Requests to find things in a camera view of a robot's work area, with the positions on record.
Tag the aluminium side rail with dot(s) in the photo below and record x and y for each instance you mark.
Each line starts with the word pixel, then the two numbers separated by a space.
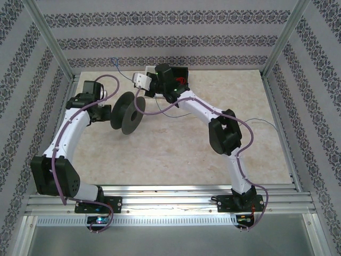
pixel 69 85
pixel 282 149

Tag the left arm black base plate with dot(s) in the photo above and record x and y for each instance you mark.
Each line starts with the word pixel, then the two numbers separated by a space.
pixel 115 204

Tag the aluminium front rail frame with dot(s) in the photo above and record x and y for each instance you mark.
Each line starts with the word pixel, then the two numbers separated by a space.
pixel 170 200

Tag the left aluminium side rail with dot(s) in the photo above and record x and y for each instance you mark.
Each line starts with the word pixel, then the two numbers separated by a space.
pixel 69 85

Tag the left aluminium corner post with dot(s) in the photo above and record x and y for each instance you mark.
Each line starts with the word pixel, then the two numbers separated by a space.
pixel 49 40

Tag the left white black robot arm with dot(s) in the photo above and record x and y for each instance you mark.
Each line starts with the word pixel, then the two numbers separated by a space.
pixel 64 138

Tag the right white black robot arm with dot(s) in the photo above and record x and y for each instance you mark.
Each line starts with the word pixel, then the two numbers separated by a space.
pixel 235 170

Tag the black plastic bin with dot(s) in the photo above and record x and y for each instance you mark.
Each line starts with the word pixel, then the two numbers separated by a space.
pixel 182 72

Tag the aluminium corner post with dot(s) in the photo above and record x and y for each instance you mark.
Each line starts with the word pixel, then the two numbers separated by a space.
pixel 49 40
pixel 287 37

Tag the right aluminium side rail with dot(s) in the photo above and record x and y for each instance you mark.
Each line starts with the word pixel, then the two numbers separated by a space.
pixel 282 149

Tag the white plastic bin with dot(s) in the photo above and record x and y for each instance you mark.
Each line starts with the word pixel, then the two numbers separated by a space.
pixel 150 70

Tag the right aluminium corner post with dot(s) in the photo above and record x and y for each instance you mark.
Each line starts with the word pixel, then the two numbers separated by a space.
pixel 287 37

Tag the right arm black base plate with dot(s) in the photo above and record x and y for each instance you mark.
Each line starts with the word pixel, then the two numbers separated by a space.
pixel 225 204

